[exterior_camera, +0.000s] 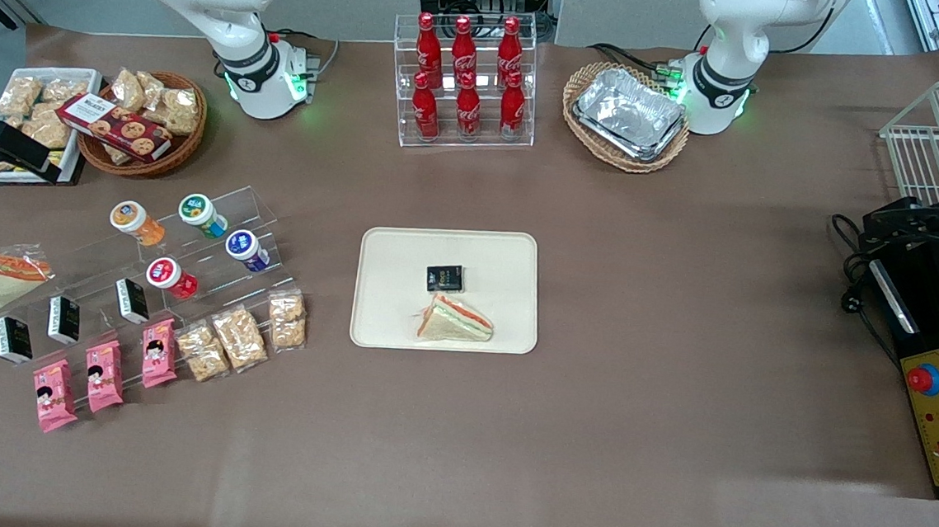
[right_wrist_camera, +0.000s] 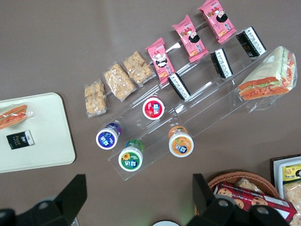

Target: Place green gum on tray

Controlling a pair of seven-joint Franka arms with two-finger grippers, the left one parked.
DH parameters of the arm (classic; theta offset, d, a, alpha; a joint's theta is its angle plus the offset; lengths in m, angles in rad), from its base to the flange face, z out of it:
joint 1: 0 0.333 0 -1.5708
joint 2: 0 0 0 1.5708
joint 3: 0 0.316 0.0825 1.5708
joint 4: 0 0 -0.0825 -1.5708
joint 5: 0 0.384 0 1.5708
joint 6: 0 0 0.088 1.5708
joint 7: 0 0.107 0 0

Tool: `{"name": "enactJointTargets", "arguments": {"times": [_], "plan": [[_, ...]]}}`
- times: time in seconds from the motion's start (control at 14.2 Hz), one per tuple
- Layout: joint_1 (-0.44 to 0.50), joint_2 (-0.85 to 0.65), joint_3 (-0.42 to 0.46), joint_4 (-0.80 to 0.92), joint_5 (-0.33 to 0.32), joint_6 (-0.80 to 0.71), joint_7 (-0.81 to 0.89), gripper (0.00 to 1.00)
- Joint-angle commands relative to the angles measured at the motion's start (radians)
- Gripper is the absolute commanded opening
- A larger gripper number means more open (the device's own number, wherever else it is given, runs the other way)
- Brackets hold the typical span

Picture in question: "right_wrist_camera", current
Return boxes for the red plaid cookie box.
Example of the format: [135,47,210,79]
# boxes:
[213,181,297,226]

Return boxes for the black square snack packet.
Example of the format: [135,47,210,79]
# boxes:
[6,129,35,150]

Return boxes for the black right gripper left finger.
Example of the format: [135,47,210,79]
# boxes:
[14,174,88,226]

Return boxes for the cream rectangular tray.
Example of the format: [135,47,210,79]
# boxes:
[0,92,76,174]

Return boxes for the purple gum bottle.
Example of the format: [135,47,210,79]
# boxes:
[95,120,123,150]

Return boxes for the bagged rice cracker pack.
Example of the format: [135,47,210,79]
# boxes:
[235,178,265,194]

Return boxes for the small wrapped triangle sandwich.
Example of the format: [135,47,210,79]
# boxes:
[0,104,35,130]

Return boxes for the orange gum bottle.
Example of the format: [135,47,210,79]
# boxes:
[168,125,195,158]

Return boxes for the clear wrapped rice crisp bar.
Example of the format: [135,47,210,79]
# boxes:
[84,79,108,118]
[122,50,157,88]
[103,61,137,102]

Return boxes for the black white text packet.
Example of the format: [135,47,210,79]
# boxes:
[209,48,233,79]
[167,72,191,101]
[236,25,268,58]

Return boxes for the red gum bottle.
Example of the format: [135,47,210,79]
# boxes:
[142,95,165,121]

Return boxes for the green gum bottle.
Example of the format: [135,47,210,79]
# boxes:
[118,138,145,171]

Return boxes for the clear acrylic stepped display stand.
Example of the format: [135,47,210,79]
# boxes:
[97,22,286,181]

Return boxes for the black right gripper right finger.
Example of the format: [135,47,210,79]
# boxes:
[187,173,250,226]

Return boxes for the large wrapped triangle sandwich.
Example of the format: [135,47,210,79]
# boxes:
[237,45,299,113]

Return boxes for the dark rimmed rectangular tray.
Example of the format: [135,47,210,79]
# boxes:
[269,154,301,226]

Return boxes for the wicker basket with snacks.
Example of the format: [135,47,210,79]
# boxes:
[194,171,282,216]

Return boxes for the pink cartoon snack pack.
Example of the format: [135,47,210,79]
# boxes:
[145,37,176,84]
[197,0,238,44]
[171,14,209,63]

